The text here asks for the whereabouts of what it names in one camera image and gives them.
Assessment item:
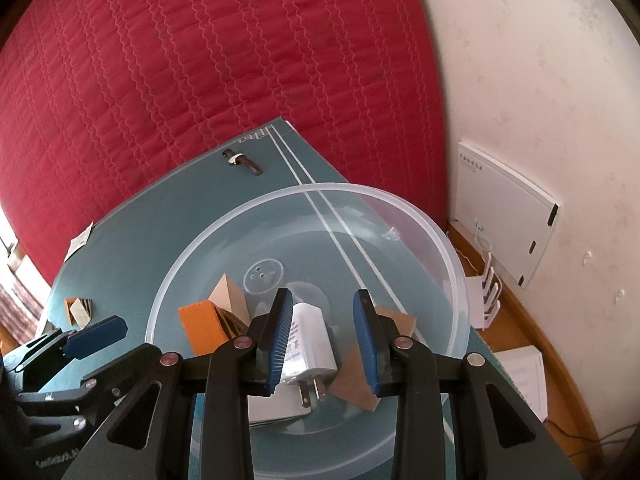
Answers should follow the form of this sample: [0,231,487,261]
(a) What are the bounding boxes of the green table mat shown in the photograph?
[43,118,498,479]

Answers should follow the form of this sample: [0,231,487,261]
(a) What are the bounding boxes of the clear plastic bowl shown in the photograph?
[145,183,470,479]

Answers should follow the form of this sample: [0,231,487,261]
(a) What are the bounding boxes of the black wristwatch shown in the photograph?
[222,148,262,176]

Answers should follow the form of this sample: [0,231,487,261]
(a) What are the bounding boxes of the white box on floor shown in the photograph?
[496,346,549,422]

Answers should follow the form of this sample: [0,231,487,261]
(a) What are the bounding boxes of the large orange striped wedge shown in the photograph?
[178,300,248,356]

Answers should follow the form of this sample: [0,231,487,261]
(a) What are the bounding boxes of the white marbled wedge block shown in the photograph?
[70,298,92,330]

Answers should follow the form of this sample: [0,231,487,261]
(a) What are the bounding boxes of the red quilted blanket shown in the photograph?
[1,0,448,281]

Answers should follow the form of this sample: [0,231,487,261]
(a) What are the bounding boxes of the long brown wooden block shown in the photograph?
[327,306,419,413]

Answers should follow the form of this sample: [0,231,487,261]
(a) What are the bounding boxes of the white power adapter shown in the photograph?
[281,302,337,406]

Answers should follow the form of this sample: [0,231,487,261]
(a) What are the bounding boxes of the white paper leaflet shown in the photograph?
[64,222,94,262]

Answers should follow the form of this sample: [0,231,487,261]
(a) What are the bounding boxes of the patterned curtain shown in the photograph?
[0,260,43,344]

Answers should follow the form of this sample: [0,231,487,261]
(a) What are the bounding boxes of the orange block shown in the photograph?
[64,298,76,325]

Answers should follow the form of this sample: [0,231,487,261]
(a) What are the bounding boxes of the white wall panel box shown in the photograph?
[454,141,561,288]

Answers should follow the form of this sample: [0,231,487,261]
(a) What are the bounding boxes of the white wifi router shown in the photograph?
[448,220,503,330]

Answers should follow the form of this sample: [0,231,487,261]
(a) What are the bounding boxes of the tan wooden wedge block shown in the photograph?
[208,273,250,325]

